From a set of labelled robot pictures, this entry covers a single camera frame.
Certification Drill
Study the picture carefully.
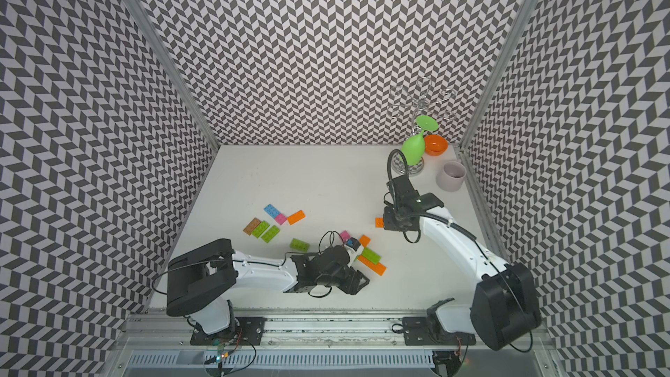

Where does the green lego brick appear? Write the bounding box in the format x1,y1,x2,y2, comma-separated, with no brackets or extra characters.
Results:
290,238,311,253
361,248,381,265

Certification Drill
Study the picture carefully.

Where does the green lego plate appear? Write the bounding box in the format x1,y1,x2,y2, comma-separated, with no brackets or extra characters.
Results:
261,226,281,243
251,221,270,238

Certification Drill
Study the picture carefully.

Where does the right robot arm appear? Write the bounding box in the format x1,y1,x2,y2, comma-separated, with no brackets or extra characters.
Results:
383,176,542,351

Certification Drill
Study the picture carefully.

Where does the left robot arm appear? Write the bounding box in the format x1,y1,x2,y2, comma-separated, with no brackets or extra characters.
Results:
165,238,370,335

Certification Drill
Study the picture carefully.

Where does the pink flat lego square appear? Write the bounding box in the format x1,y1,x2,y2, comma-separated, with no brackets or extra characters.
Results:
275,214,287,225

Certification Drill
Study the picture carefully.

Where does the blue lego plate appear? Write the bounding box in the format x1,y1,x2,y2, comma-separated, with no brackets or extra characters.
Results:
263,204,281,218

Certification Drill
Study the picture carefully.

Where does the tan lego brick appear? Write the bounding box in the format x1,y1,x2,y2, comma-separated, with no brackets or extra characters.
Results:
243,217,262,236

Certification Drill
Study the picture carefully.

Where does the grey cup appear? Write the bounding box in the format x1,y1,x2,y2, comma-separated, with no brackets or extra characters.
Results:
436,161,467,192

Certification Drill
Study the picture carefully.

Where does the green plastic wine glass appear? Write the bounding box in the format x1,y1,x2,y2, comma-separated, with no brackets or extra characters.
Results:
401,115,439,166

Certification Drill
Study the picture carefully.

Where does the orange plastic bowl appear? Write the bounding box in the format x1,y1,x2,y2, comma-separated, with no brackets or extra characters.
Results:
424,134,449,156

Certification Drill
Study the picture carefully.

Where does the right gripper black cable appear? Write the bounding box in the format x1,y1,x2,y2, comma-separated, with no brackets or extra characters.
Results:
386,148,415,190

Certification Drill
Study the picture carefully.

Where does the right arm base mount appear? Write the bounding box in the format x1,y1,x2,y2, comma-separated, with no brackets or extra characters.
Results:
401,317,476,347

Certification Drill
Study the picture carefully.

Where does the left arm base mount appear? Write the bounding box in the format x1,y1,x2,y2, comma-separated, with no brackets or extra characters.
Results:
189,317,266,347

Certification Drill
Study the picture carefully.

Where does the aluminium front rail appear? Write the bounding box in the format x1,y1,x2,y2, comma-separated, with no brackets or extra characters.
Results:
101,309,565,376

